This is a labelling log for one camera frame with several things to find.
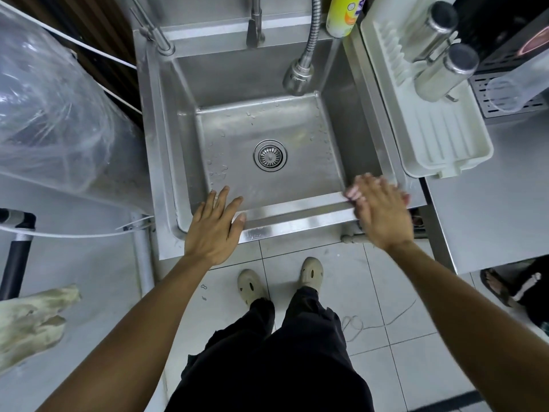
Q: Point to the person's left hand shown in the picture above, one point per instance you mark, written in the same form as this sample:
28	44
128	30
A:
212	231

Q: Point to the person's right hand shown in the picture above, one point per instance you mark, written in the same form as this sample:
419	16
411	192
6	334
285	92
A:
384	214

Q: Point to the person's left middle finger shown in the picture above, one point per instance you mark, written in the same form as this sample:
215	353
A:
222	199

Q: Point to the person's right fingers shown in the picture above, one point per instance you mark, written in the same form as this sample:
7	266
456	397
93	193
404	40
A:
373	186

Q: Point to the person's left thumb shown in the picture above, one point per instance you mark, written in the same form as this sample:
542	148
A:
239	227

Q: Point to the person's left little finger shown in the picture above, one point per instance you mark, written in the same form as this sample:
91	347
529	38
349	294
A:
195	214

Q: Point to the person's left forearm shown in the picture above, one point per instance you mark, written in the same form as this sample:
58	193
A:
128	338

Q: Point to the person's right forearm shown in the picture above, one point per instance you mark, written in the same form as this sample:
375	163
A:
467	326

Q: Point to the person's beige left shoe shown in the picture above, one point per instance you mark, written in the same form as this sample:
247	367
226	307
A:
251	287

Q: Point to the person's beige shoe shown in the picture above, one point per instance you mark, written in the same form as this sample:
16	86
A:
251	287
311	274

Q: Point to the round metal drain strainer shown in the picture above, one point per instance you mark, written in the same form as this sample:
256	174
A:
270	155

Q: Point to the steel sink leg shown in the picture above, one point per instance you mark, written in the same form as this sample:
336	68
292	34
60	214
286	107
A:
143	261

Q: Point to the stainless steel sink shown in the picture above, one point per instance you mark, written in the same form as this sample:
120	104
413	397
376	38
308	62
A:
231	124

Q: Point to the white plastic dish rack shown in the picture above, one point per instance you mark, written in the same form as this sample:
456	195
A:
437	132

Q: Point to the person's beige right shoe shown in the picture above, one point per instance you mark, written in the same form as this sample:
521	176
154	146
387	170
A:
311	274

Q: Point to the steel shaker tumbler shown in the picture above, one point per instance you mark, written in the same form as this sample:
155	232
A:
446	72
429	32

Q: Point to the steel drip tray grate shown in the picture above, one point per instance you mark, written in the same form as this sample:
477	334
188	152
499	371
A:
478	96

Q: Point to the person's black trousers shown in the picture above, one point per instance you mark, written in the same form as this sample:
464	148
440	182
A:
278	364

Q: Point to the clear plastic bag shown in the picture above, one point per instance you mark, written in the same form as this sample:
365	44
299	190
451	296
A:
55	120

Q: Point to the slanted steel tap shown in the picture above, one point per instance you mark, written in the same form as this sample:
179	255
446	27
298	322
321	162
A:
161	40

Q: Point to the clear plastic cup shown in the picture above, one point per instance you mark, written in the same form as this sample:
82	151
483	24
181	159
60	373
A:
514	87

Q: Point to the straight steel faucet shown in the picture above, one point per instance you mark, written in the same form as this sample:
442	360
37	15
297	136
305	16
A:
255	29

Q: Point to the yellow dish soap bottle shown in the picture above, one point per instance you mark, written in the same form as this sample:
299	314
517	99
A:
343	14

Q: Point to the black machine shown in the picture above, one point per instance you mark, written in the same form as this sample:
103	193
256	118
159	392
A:
493	25

